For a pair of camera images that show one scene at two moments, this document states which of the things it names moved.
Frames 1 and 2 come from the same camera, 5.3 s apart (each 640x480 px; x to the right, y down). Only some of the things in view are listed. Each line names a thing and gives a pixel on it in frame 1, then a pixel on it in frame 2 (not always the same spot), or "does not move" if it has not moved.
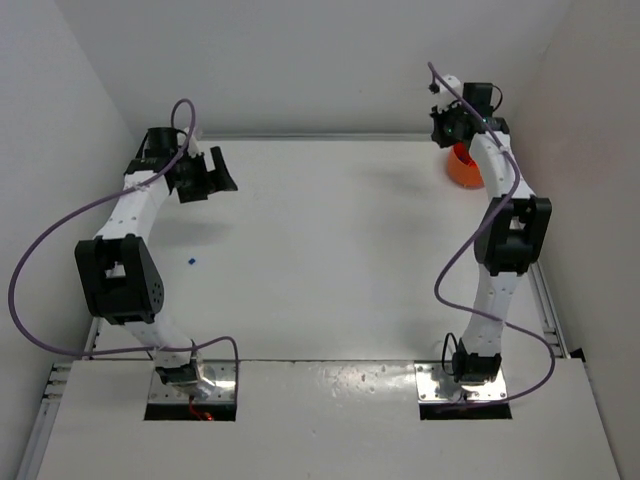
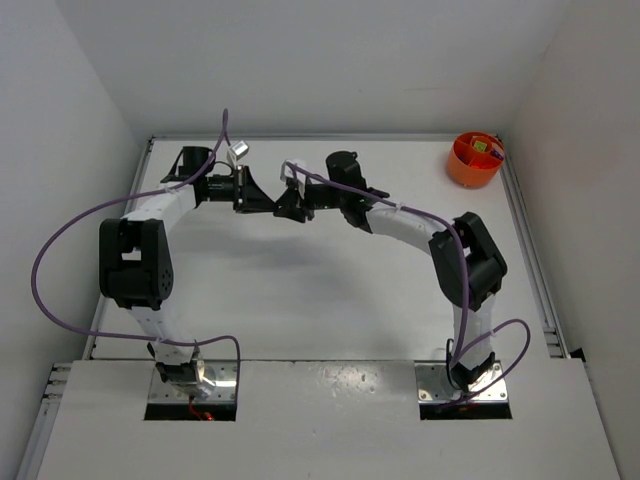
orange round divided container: [463, 168] does not move
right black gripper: [445, 132] -> [305, 199]
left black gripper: [208, 176] -> [240, 188]
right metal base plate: [435, 385] does not move
